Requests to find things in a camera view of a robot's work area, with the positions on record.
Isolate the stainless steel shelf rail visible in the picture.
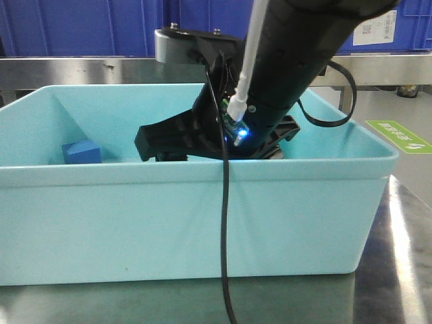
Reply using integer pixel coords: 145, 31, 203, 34
1, 51, 431, 106

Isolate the grey wrist flange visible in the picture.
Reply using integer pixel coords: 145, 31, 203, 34
154, 22, 237, 65

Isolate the green floor sign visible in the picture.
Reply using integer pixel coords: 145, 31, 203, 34
365, 120, 431, 155

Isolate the black hanging cable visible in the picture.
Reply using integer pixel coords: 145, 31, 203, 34
204, 50, 239, 324

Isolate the black looped cable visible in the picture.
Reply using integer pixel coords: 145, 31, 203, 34
296, 60, 357, 128

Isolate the blue foam cube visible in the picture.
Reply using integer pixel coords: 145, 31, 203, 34
62, 140, 102, 164

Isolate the blue storage crate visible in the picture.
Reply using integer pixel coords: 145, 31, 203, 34
163, 0, 253, 38
1, 1, 165, 57

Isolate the left blue storage crate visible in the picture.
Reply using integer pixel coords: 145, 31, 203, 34
1, 1, 165, 57

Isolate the light blue plastic tub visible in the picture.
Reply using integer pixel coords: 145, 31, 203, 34
1, 84, 398, 286

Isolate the white usb cable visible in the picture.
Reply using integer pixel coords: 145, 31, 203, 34
227, 0, 269, 122

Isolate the white paper label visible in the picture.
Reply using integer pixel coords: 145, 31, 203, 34
352, 10, 397, 46

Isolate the right blue labelled crate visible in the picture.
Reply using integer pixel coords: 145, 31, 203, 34
338, 0, 431, 53

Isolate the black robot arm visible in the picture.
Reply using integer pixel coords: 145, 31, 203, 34
134, 1, 397, 161

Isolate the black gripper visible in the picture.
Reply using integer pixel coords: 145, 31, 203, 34
135, 40, 300, 161

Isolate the middle blue storage crate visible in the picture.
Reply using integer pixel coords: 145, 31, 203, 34
163, 0, 253, 38

